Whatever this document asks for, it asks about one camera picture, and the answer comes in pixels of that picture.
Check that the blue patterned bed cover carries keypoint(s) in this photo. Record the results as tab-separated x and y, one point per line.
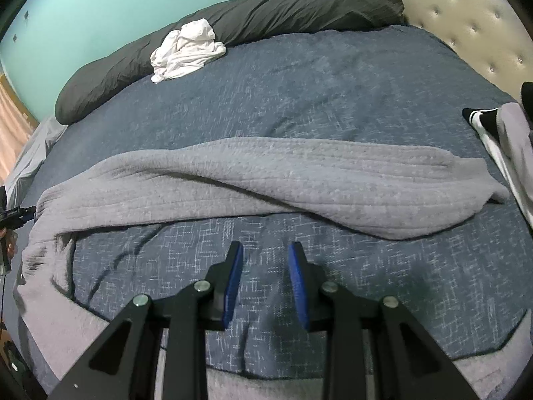
291	112

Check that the black white grey clothes pile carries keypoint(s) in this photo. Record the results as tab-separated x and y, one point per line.
508	141

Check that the pink curtain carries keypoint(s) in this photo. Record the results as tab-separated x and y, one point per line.
12	125

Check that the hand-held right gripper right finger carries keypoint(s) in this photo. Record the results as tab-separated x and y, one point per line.
297	283

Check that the white crumpled cloth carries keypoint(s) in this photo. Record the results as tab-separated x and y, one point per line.
183	50

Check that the grey fleece garment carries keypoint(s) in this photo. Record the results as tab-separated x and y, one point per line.
250	175

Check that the cream tufted headboard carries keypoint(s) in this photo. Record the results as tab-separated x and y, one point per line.
466	16

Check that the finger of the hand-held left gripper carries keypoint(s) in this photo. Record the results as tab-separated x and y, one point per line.
27	212

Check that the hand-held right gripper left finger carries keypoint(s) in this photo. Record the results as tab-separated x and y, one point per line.
233	283

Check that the light grey-blue sheet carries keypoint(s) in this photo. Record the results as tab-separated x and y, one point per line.
33	154

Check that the dark grey long pillow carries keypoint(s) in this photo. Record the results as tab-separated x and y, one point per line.
270	12

